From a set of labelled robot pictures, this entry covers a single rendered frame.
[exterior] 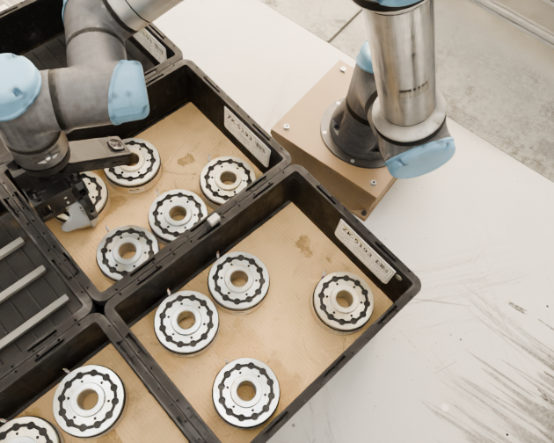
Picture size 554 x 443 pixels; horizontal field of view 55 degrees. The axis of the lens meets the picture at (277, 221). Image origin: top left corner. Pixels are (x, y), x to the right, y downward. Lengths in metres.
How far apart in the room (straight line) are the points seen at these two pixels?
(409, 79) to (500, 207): 0.59
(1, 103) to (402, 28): 0.47
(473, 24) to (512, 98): 0.43
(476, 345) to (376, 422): 0.25
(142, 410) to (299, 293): 0.31
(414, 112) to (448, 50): 1.78
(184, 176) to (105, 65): 0.37
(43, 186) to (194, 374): 0.37
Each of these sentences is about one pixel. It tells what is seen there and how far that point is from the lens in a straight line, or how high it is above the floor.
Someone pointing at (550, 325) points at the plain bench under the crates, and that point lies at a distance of 1.22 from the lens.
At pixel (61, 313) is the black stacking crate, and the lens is 0.94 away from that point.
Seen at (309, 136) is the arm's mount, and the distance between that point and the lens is 1.12.
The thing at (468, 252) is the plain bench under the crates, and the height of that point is 0.70.
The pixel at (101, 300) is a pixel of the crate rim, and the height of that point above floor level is 0.93.
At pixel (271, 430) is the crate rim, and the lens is 0.77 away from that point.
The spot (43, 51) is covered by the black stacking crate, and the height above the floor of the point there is 0.83.
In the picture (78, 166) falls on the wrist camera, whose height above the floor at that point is 1.01.
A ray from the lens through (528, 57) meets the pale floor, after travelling 2.74.
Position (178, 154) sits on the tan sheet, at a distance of 1.04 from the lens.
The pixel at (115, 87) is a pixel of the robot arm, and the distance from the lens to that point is 0.69.
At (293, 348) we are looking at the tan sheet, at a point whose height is 0.83.
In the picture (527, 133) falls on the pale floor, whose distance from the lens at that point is 2.45.
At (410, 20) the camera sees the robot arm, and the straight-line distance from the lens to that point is 0.68.
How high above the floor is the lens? 1.70
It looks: 63 degrees down
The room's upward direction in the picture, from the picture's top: 12 degrees clockwise
